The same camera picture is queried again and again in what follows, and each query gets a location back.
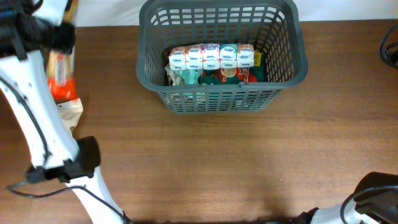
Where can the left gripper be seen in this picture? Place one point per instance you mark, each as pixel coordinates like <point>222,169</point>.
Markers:
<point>68,42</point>

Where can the San Remo spaghetti pack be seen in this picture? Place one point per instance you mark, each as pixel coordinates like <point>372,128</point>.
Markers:
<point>60,79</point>

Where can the beige paper bag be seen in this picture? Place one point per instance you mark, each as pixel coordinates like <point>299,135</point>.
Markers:
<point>70,113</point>

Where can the brown white snack bag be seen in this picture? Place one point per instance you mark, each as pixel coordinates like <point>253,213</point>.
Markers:
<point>173,76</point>

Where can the small pale green packet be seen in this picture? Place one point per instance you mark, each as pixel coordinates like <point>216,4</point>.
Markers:
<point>190,77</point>

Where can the Kleenex tissue multipack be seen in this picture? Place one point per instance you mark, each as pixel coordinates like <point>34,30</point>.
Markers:
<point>213,56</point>

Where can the green Nescafe coffee bag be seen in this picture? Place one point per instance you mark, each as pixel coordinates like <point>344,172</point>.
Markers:
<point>221,76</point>

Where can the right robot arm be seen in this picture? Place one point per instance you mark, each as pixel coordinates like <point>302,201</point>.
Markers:
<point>374,201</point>

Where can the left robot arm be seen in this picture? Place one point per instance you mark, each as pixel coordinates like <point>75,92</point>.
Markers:
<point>55,154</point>

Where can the grey plastic basket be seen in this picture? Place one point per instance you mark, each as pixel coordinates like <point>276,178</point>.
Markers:
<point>271,26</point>

